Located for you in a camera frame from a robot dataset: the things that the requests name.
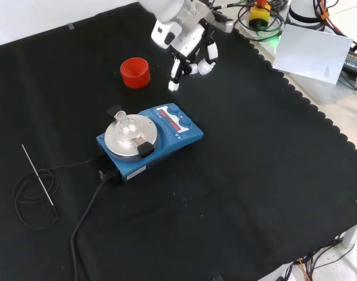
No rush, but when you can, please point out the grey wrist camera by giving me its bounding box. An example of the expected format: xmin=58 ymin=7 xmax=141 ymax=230
xmin=212 ymin=12 xmax=235 ymax=33

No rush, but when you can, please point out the heater with blue base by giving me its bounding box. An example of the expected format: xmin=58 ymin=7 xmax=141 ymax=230
xmin=96 ymin=102 xmax=205 ymax=183

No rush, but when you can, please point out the yellow stop button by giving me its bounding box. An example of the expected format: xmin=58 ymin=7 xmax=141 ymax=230
xmin=249 ymin=0 xmax=275 ymax=29

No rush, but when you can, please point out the thin metal probe rod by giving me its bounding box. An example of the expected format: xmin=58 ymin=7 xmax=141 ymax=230
xmin=21 ymin=144 xmax=55 ymax=206

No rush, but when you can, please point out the clear round-bottom glass flask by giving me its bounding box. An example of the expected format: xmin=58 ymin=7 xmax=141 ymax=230
xmin=114 ymin=111 xmax=138 ymax=137

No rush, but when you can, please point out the thin black probe cable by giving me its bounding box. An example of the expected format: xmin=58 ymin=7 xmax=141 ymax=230
xmin=13 ymin=159 xmax=96 ymax=230

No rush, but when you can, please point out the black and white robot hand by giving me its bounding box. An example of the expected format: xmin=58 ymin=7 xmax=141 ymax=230
xmin=151 ymin=0 xmax=219 ymax=92

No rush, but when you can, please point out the orange robot cable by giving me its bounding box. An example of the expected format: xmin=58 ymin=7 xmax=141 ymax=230
xmin=312 ymin=0 xmax=345 ymax=37

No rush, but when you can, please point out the black bench cloth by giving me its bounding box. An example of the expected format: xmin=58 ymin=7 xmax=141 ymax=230
xmin=0 ymin=1 xmax=357 ymax=281

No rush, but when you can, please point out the pale board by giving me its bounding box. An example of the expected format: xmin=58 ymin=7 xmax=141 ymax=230
xmin=271 ymin=23 xmax=354 ymax=86

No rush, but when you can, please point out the thick black power cable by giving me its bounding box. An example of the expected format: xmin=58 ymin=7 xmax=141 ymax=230
xmin=70 ymin=169 xmax=121 ymax=281

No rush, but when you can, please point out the black power adapter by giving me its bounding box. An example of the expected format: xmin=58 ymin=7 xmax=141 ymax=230
xmin=341 ymin=49 xmax=357 ymax=77

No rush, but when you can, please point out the red ribbed plastic holder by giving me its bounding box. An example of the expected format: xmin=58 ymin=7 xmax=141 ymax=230
xmin=120 ymin=57 xmax=151 ymax=88

